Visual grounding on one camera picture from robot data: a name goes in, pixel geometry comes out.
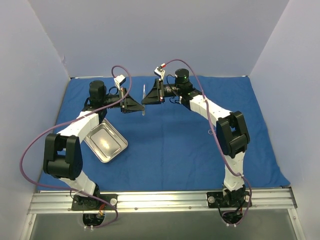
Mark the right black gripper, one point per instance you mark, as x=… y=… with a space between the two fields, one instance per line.
x=160 y=90

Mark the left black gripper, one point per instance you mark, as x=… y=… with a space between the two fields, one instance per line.
x=123 y=98

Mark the steel tweezers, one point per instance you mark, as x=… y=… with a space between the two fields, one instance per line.
x=143 y=96

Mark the stainless steel instrument tray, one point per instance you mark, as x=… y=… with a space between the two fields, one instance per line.
x=105 y=141

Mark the blue surgical cloth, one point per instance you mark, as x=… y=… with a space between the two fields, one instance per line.
x=170 y=148

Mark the steel surgical scissors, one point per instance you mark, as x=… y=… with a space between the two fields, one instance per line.
x=211 y=132

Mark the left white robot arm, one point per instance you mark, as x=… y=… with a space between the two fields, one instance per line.
x=62 y=151

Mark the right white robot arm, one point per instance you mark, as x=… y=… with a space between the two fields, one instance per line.
x=229 y=128

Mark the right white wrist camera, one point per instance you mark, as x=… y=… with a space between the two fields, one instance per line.
x=160 y=72

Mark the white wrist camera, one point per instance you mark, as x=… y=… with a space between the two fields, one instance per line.
x=119 y=80
x=160 y=72

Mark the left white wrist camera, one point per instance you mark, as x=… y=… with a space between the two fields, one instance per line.
x=119 y=80

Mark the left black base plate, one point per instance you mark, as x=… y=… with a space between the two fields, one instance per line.
x=84 y=203

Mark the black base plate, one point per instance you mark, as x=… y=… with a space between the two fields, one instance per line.
x=84 y=203
x=222 y=199

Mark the front aluminium rail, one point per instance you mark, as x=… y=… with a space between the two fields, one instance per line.
x=62 y=202

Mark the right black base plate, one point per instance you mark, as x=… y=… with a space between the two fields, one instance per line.
x=222 y=199

